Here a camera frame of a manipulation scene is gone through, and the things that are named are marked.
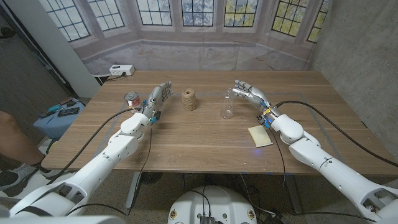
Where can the black flat device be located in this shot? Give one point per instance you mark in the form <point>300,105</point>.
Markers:
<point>68,112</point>

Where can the jute twine spool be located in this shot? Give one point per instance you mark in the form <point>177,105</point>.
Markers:
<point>189,100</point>

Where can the person's bare leg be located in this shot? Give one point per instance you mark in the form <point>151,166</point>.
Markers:
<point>15,140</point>

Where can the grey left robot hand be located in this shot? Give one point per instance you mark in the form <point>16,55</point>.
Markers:
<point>157,100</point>

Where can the white wall panel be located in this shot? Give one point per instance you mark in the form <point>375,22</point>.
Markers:
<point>59,49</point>

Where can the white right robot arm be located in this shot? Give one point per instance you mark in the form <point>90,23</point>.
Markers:
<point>332,171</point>

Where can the tin can red label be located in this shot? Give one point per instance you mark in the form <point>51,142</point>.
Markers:
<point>133,100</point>

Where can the white power strip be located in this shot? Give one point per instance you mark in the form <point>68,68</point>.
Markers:
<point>121,70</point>

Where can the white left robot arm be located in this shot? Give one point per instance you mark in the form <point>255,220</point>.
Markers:
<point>99,168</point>

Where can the yellow sticky note pad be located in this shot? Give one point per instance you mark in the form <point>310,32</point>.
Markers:
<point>260,137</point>

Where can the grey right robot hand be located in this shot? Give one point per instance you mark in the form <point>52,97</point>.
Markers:
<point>255,95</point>

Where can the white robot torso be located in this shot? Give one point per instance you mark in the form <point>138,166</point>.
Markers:
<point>213,203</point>

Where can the printed bay window backdrop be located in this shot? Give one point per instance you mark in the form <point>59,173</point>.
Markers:
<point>199,53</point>

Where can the black round fan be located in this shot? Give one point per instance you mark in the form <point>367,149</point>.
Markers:
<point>152,177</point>

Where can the grey table leg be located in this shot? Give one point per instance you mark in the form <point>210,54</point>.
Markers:
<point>133,189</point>
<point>293,194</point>

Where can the blue stool with tools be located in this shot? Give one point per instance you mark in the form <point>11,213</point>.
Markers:
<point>53,124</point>

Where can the grey black sneaker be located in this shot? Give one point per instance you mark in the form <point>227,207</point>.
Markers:
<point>18,179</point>

